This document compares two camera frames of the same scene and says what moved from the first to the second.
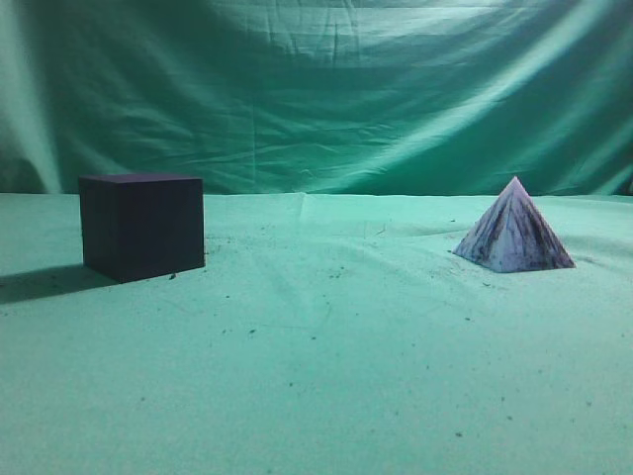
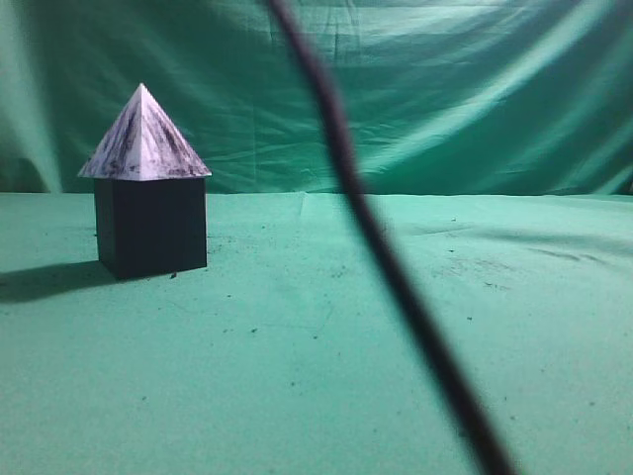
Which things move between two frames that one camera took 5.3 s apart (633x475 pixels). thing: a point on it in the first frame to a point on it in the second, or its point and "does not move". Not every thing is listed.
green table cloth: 328,333 does not move
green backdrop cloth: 319,96 does not move
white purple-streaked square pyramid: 511,235 to 141,143
